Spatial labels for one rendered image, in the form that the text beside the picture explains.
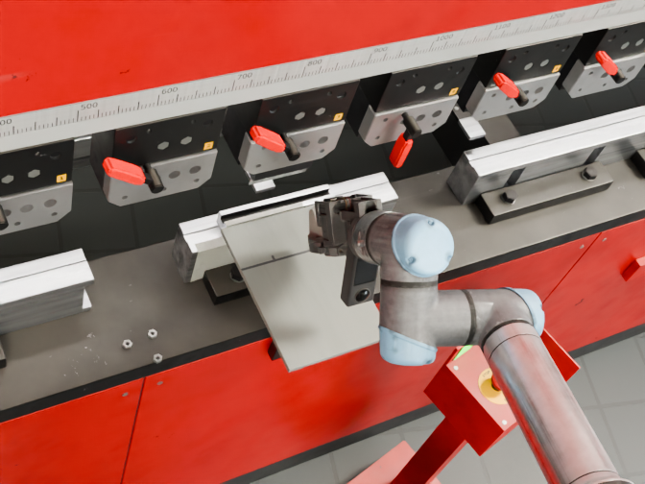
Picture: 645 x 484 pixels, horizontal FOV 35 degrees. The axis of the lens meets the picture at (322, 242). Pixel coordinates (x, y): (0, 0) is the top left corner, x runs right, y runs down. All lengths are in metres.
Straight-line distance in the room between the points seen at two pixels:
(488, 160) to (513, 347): 0.67
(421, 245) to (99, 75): 0.44
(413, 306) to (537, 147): 0.75
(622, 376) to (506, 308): 1.70
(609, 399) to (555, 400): 1.73
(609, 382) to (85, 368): 1.76
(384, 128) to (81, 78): 0.53
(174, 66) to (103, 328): 0.56
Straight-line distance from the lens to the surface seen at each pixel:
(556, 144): 2.00
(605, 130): 2.08
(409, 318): 1.29
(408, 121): 1.50
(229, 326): 1.67
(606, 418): 2.93
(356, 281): 1.46
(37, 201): 1.33
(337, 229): 1.44
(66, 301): 1.60
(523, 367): 1.27
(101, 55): 1.16
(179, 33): 1.17
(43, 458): 1.81
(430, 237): 1.26
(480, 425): 1.88
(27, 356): 1.61
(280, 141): 1.36
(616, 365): 3.03
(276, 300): 1.56
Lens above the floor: 2.31
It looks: 53 degrees down
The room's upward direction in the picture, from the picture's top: 24 degrees clockwise
